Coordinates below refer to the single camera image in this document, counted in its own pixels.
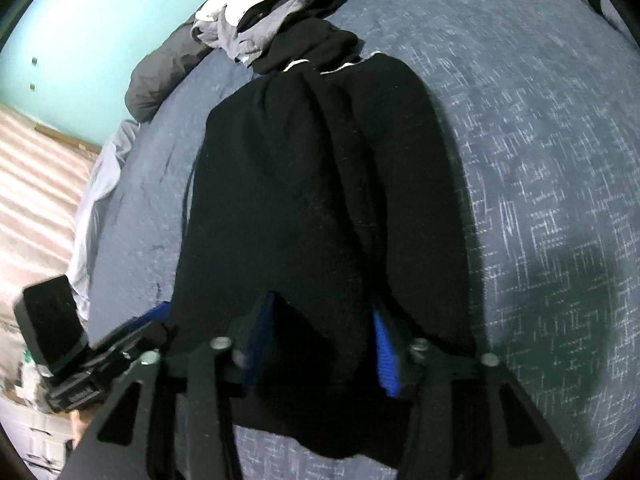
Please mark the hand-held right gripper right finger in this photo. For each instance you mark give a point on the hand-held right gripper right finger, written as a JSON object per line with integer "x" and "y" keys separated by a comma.
{"x": 385, "y": 360}

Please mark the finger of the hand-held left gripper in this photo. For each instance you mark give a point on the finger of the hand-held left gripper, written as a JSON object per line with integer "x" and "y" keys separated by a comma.
{"x": 150, "y": 312}

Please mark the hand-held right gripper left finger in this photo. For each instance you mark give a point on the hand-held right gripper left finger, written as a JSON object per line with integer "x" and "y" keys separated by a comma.
{"x": 257, "y": 360}

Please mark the black white-trimmed T-shirt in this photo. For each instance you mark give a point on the black white-trimmed T-shirt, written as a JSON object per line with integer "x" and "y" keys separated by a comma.
{"x": 300, "y": 185}

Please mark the person's left hand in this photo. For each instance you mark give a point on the person's left hand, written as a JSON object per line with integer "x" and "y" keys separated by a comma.
{"x": 82, "y": 425}

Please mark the pink striped curtain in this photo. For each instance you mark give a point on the pink striped curtain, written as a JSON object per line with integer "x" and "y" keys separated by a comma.
{"x": 40, "y": 200}

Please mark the light grey blanket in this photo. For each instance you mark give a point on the light grey blanket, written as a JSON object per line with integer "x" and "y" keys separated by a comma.
{"x": 100, "y": 185}

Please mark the wooden board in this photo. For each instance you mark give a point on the wooden board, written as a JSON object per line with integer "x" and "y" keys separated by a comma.
{"x": 65, "y": 139}

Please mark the dark grey rolled duvet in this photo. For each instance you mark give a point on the dark grey rolled duvet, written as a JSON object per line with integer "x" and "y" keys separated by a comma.
{"x": 155, "y": 85}

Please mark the grey garment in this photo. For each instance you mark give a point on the grey garment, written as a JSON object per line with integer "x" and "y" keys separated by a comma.
{"x": 255, "y": 35}

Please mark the plain black garment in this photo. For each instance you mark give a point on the plain black garment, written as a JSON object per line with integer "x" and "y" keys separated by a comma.
{"x": 310, "y": 45}

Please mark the black white-trimmed shorts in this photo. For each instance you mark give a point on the black white-trimmed shorts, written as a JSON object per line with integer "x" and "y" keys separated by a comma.
{"x": 262, "y": 12}

